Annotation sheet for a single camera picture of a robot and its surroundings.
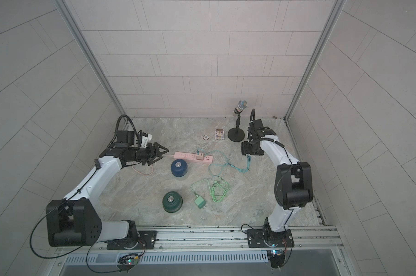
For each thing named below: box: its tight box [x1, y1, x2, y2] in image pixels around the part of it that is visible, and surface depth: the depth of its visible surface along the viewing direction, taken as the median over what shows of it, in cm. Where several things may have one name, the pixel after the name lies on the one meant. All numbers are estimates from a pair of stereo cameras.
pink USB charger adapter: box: [195, 152, 204, 161], surface depth 93 cm
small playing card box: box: [214, 128, 225, 141], surface depth 107 cm
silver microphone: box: [232, 99, 248, 117], surface depth 88 cm
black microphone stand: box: [227, 108, 245, 143], surface depth 108 cm
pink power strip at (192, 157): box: [173, 151, 214, 164], surface depth 96 cm
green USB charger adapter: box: [194, 195, 207, 210], surface depth 82 cm
